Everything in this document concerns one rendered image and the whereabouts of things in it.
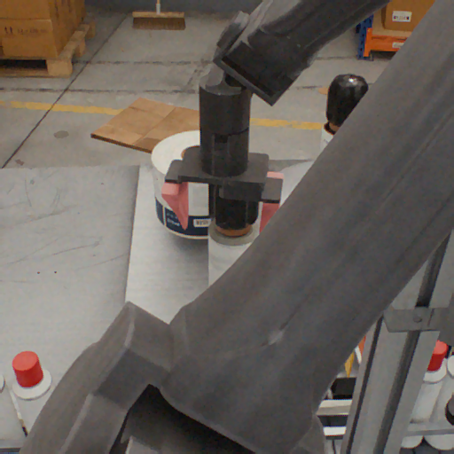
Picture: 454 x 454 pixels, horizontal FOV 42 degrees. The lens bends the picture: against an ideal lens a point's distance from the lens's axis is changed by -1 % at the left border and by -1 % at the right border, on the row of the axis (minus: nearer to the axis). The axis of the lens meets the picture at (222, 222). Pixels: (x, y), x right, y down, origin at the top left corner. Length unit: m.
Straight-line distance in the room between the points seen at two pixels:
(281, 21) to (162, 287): 0.71
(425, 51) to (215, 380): 0.14
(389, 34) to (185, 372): 4.24
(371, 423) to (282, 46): 0.37
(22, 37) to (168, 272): 3.12
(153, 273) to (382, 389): 0.69
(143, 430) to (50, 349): 0.91
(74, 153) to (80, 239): 1.96
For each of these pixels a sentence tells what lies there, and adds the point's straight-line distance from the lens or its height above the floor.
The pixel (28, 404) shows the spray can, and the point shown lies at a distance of 0.84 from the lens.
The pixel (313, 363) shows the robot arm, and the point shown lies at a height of 1.50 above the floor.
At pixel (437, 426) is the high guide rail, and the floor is 0.96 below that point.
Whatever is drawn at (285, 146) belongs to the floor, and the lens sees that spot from 3.29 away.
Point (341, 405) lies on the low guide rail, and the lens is 0.95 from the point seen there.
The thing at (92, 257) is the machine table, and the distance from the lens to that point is 1.32.
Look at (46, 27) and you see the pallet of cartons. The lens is 4.07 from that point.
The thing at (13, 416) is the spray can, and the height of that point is 0.98.
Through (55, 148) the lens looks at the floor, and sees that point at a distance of 3.39.
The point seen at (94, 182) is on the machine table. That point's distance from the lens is 1.55.
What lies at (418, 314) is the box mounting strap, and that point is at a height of 1.33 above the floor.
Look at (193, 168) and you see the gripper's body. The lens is 0.70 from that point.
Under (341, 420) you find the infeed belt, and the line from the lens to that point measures 0.98.
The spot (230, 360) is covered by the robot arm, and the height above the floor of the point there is 1.51.
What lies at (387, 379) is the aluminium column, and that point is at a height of 1.24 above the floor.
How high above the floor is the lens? 1.68
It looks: 38 degrees down
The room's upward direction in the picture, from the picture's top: straight up
